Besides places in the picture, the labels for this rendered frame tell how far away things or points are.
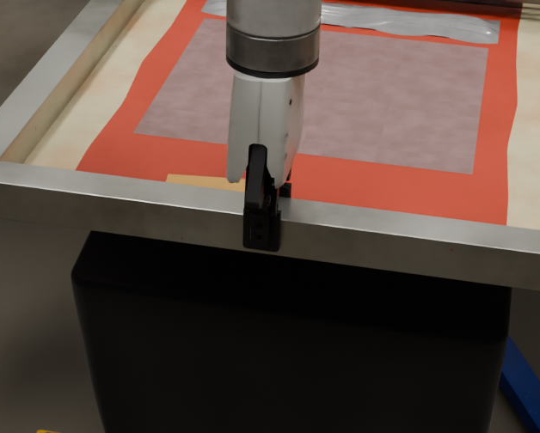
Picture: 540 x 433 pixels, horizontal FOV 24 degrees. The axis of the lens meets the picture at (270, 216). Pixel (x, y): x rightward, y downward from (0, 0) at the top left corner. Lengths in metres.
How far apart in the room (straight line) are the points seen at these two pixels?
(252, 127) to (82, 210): 0.20
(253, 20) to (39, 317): 1.74
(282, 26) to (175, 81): 0.42
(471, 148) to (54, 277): 1.59
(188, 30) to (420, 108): 0.32
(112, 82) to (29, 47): 2.11
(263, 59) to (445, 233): 0.22
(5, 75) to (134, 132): 2.11
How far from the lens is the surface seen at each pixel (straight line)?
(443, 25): 1.53
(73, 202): 1.11
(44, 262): 2.76
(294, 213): 1.07
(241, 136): 1.00
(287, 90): 0.98
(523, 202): 1.19
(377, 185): 1.19
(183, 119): 1.29
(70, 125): 1.29
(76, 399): 2.47
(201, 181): 1.18
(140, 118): 1.30
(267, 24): 0.96
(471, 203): 1.18
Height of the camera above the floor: 1.82
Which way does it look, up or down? 40 degrees down
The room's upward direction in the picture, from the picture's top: straight up
